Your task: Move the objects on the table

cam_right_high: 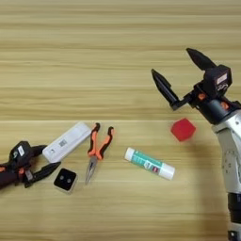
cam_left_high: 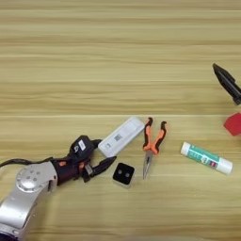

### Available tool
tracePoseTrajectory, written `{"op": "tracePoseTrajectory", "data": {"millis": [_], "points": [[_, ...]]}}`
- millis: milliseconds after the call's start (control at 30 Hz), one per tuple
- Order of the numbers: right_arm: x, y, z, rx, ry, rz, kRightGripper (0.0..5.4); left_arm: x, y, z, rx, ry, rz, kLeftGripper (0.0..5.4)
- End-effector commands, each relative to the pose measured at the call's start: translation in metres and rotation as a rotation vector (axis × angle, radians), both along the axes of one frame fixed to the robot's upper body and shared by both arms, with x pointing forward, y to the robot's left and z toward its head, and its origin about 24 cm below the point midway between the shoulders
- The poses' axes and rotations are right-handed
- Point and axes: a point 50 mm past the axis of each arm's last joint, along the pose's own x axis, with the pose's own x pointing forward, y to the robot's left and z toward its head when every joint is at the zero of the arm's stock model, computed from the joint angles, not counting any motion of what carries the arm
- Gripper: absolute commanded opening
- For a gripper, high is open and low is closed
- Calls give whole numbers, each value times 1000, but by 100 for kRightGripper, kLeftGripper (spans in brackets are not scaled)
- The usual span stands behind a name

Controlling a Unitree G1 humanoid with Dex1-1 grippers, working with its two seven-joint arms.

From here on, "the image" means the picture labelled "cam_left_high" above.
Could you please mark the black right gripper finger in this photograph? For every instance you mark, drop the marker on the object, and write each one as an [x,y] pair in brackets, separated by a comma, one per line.
[226,83]

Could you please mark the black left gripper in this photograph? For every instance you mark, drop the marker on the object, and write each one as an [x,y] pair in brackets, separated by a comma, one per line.
[67,171]

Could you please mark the white rectangular device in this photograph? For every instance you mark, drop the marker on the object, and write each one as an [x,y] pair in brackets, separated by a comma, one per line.
[120,137]

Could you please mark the red cube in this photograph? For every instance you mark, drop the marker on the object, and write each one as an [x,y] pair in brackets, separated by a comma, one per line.
[234,124]

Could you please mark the white green glue stick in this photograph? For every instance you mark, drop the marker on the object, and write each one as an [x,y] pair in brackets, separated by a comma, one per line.
[204,157]

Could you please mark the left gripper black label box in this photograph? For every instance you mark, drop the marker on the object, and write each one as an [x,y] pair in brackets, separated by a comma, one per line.
[81,146]

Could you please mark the small black square device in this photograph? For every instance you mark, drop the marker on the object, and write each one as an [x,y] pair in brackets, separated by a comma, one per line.
[123,174]

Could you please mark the orange black needle-nose pliers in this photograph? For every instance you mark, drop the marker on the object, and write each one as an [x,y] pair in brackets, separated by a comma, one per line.
[152,146]

